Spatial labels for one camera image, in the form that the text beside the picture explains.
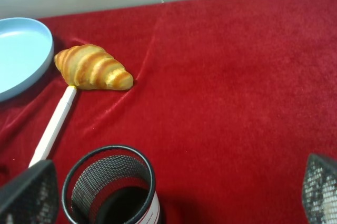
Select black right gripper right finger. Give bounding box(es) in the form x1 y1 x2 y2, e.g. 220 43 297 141
302 154 336 223

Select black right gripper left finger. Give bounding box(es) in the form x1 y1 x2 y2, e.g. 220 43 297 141
1 160 59 223

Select white marker pen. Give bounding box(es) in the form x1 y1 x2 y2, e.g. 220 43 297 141
28 86 77 168

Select black mesh pen cup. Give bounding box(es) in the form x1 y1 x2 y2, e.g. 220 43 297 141
62 145 166 223

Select red velvet tablecloth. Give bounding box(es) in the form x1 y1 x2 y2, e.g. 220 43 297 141
0 0 337 224

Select toy croissant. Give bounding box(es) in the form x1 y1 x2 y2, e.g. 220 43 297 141
54 44 134 90

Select light blue plate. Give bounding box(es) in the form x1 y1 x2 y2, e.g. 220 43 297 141
1 17 54 101

